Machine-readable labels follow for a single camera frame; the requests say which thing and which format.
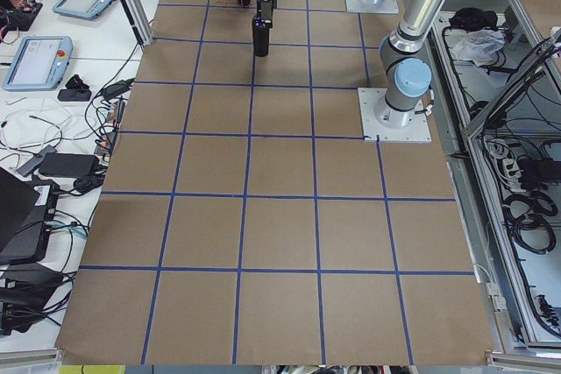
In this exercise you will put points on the teach pendant near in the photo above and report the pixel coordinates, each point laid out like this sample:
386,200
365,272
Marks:
39,64

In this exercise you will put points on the dark glass wine bottle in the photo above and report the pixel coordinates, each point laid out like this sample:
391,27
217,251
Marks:
260,37

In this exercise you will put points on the grey orange usb hub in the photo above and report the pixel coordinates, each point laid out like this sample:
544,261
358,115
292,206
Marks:
105,145
115,113

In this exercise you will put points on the black laptop computer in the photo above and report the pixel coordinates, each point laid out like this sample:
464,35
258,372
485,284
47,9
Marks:
26,209

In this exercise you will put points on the black power brick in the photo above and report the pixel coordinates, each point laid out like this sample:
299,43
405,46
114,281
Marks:
67,165

